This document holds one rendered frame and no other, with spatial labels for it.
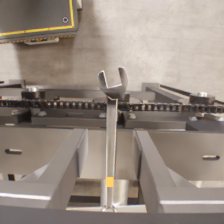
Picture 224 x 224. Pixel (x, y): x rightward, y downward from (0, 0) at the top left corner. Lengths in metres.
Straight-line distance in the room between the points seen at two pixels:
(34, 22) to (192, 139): 1.14
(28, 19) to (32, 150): 1.05
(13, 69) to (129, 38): 1.05
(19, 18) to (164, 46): 1.09
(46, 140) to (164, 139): 0.19
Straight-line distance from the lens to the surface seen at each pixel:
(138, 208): 0.69
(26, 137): 0.28
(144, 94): 1.08
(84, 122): 0.49
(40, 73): 1.54
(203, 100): 0.58
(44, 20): 1.21
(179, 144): 0.27
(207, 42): 1.62
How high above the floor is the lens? 1.39
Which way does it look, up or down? 76 degrees down
